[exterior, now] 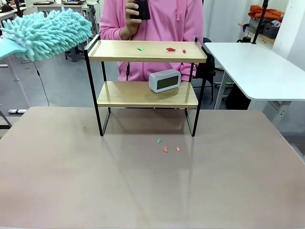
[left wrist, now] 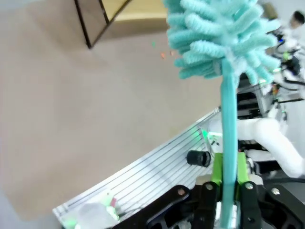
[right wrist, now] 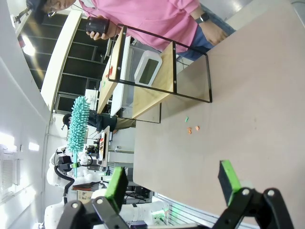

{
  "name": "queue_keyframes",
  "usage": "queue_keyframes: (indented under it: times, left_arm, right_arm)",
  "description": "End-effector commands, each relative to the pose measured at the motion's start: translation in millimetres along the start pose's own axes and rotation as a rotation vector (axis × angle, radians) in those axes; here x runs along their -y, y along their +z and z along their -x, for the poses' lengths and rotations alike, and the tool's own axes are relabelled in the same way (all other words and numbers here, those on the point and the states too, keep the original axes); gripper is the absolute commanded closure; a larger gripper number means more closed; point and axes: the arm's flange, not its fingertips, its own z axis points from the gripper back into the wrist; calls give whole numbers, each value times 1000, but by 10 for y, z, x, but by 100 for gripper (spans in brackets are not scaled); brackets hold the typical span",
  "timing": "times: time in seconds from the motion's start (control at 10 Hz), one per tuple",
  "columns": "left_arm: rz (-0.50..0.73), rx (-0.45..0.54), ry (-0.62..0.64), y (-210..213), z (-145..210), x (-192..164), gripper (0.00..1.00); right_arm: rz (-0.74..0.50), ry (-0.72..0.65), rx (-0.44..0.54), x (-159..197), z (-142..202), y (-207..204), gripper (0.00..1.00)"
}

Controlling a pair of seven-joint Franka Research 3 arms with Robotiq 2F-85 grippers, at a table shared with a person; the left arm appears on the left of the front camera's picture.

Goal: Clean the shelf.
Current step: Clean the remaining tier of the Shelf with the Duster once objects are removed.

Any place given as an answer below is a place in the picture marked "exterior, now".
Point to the green paper scrap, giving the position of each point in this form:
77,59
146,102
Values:
159,140
140,48

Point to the black stand pole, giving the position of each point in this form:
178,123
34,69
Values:
261,21
18,8

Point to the two-tier wooden metal shelf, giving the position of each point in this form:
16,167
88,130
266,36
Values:
147,53

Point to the large red paper scrap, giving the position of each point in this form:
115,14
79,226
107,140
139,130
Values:
170,49

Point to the black office chair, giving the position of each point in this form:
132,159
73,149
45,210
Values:
207,71

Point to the orange paper scrap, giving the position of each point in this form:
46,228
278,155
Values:
165,149
178,148

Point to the orange cloth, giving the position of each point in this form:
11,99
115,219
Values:
265,12

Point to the person in pink hoodie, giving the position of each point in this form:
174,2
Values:
171,23

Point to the white digital clock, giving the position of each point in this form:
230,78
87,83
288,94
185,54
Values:
164,81

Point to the large white table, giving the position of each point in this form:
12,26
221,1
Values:
257,69

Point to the white power strip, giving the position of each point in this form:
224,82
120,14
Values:
17,111

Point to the person's right hand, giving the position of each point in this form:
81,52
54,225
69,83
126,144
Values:
129,26

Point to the teal chenille duster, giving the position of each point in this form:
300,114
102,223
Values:
47,33

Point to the black mesh pen holder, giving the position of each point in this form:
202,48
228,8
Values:
141,9

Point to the person's right forearm pink sleeve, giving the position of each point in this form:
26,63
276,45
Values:
110,29

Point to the grey plastic stool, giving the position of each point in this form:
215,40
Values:
74,53

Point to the black storage crate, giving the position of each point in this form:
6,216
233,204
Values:
271,30

